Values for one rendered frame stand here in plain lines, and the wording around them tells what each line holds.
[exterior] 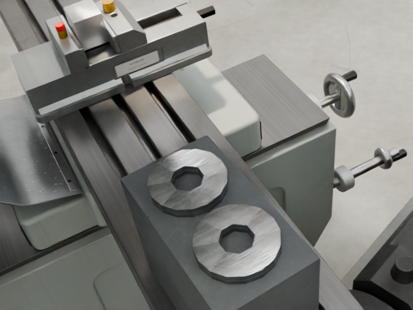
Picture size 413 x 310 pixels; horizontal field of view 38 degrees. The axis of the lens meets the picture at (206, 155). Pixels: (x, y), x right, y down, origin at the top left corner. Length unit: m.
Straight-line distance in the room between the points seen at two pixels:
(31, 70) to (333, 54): 1.78
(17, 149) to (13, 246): 0.19
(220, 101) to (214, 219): 0.62
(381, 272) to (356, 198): 0.92
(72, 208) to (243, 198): 0.52
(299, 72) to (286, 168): 1.32
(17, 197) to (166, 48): 0.37
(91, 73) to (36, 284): 0.42
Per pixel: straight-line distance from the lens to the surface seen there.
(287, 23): 2.88
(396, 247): 1.26
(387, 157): 1.51
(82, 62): 1.07
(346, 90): 1.46
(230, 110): 1.20
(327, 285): 0.81
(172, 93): 1.09
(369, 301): 1.20
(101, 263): 1.24
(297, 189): 1.38
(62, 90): 1.09
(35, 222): 1.11
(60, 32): 1.09
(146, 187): 0.69
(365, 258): 1.49
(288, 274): 0.60
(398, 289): 1.21
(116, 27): 1.08
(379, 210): 2.10
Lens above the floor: 1.63
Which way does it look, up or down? 46 degrees down
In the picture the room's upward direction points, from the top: 10 degrees counter-clockwise
